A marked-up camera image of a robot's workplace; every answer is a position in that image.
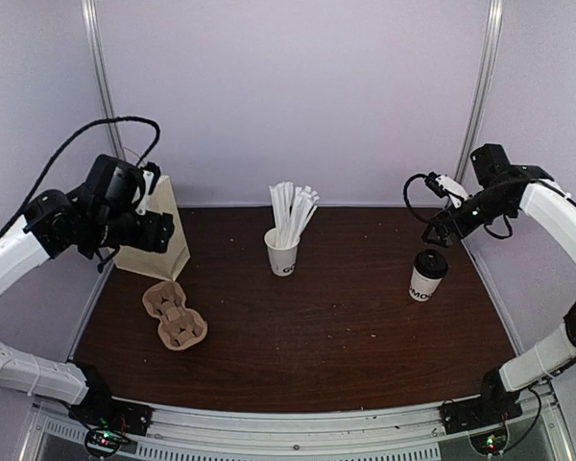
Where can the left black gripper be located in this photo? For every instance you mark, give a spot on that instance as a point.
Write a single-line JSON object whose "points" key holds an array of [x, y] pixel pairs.
{"points": [[155, 237]]}

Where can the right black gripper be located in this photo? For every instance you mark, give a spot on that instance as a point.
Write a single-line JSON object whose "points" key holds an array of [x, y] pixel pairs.
{"points": [[443, 222]]}

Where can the black plastic cup lid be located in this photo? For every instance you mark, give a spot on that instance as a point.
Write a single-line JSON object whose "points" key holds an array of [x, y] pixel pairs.
{"points": [[431, 264]]}

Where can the white paper coffee cup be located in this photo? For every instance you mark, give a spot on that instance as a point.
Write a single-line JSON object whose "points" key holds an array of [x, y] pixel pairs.
{"points": [[422, 286]]}

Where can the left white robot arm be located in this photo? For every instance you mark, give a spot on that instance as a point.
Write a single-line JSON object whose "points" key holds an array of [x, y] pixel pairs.
{"points": [[108, 211]]}

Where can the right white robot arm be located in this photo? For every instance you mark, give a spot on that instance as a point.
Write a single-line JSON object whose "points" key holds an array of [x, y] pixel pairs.
{"points": [[508, 190]]}

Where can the brown paper bag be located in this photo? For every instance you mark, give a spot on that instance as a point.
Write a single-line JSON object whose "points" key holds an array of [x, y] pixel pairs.
{"points": [[166, 266]]}

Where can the cardboard cup carrier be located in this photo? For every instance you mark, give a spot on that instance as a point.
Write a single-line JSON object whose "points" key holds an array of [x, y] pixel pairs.
{"points": [[179, 327]]}

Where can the white straw holder cup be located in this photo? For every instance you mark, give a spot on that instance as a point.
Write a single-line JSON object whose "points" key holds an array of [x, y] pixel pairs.
{"points": [[282, 260]]}

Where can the white wrapped straws bundle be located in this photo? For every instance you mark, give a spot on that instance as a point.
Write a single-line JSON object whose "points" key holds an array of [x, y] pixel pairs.
{"points": [[293, 208]]}

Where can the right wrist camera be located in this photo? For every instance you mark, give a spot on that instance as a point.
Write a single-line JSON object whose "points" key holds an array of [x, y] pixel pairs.
{"points": [[445, 187]]}

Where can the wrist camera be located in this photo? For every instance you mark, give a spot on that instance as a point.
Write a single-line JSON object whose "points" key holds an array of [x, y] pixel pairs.
{"points": [[445, 187], [150, 175]]}

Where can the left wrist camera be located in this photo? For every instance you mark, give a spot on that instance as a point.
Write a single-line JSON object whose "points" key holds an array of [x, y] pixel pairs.
{"points": [[150, 175]]}

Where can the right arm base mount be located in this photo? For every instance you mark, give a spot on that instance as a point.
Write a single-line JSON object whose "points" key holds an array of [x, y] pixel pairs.
{"points": [[486, 425]]}

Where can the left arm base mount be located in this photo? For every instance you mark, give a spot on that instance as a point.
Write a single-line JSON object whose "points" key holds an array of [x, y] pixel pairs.
{"points": [[109, 431]]}

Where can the aluminium front rail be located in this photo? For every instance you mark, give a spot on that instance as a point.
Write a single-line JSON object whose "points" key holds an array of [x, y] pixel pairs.
{"points": [[404, 433]]}

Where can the right aluminium frame post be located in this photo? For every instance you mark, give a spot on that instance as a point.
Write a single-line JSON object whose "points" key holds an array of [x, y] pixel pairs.
{"points": [[488, 59]]}

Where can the aluminium frame post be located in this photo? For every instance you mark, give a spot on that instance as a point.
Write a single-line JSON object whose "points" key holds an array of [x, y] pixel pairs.
{"points": [[488, 59], [92, 30]]}

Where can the left aluminium frame post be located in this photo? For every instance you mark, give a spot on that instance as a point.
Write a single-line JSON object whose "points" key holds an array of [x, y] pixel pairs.
{"points": [[92, 30]]}

